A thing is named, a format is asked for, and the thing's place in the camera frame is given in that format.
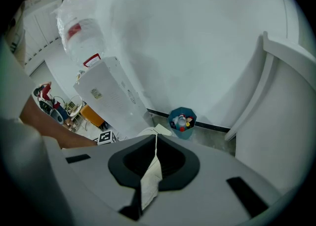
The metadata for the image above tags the orange sofa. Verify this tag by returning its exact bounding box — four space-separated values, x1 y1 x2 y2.
79 104 106 127

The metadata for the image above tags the clear plastic zip bag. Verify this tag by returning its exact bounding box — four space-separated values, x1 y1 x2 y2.
50 0 106 67

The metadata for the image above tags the person's beige shirt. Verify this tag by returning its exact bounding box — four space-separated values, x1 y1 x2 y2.
0 35 33 122

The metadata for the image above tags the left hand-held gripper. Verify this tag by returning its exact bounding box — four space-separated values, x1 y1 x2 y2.
95 131 118 146

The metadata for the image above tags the dark blue bin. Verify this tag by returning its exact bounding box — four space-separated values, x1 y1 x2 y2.
167 107 198 139

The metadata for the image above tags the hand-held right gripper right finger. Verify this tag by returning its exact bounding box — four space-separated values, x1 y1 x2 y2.
143 133 282 226

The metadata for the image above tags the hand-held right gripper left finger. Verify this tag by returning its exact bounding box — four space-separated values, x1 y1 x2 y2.
61 134 158 226

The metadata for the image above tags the red-edged card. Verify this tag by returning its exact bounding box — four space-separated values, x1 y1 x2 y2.
82 52 102 69

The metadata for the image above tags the person's left forearm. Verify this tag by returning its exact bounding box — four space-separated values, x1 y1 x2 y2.
19 93 99 150

